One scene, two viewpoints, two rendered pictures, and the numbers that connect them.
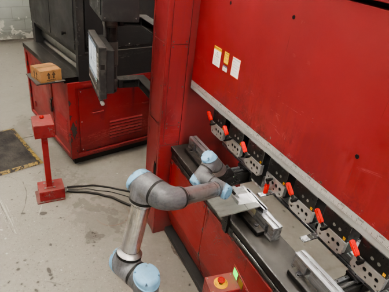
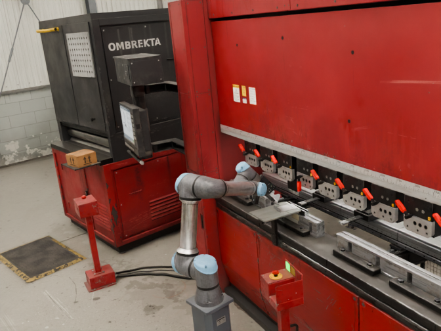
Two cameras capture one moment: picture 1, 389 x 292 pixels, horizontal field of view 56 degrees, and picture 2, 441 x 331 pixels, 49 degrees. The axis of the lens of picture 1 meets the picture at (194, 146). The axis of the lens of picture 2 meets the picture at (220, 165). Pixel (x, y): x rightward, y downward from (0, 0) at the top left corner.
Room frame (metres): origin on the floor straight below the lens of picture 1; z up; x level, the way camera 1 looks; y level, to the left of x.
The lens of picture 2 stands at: (-1.13, -0.15, 2.15)
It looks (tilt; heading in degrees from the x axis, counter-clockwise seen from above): 17 degrees down; 4
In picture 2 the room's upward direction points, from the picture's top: 5 degrees counter-clockwise
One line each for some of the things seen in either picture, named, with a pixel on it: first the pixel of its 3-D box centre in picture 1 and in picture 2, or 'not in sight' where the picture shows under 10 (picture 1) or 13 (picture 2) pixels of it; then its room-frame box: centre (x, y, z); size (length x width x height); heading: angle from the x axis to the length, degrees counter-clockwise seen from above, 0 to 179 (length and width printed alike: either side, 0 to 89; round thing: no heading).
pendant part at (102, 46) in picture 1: (101, 63); (136, 127); (2.48, 0.73, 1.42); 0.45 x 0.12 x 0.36; 26
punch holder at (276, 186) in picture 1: (282, 176); (310, 172); (1.58, -0.47, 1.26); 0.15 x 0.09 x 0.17; 30
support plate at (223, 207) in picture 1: (232, 201); (274, 211); (1.65, -0.26, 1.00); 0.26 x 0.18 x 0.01; 120
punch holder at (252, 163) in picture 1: (259, 156); (289, 165); (1.75, -0.37, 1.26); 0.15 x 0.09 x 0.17; 30
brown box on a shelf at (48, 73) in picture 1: (44, 71); (80, 157); (3.13, 1.45, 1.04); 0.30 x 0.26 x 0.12; 42
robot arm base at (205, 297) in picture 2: not in sight; (208, 290); (1.07, 0.13, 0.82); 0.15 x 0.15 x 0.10
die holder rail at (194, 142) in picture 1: (207, 158); (250, 193); (2.20, -0.10, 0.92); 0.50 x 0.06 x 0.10; 30
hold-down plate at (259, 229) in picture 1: (245, 216); (291, 225); (1.66, -0.35, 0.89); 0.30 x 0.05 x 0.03; 30
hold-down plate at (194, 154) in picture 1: (197, 159); (239, 198); (2.22, -0.03, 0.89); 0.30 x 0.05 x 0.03; 30
